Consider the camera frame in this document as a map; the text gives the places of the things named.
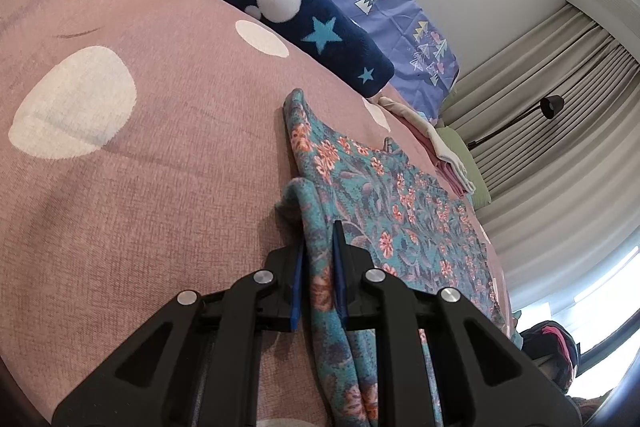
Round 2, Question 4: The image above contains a floral teal shirt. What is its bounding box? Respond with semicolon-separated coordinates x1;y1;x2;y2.
282;89;508;426

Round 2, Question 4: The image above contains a dark clothes pile pink trim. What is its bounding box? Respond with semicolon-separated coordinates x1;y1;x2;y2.
521;320;580;393

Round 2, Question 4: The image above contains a green pillow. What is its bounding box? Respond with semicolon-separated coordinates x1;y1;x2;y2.
436;127;491;210

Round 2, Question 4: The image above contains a beige curtain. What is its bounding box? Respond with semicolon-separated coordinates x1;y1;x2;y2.
440;5;639;308

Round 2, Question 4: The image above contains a folded pink cloth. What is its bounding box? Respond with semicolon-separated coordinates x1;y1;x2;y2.
405;121;466;197

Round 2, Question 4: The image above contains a pink polka dot blanket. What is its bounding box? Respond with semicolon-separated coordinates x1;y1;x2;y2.
0;0;514;425

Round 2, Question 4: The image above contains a black floor lamp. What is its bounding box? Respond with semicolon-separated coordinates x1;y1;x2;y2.
466;93;565;152

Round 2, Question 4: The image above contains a navy star fleece garment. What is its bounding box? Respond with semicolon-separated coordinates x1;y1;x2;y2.
224;0;395;98

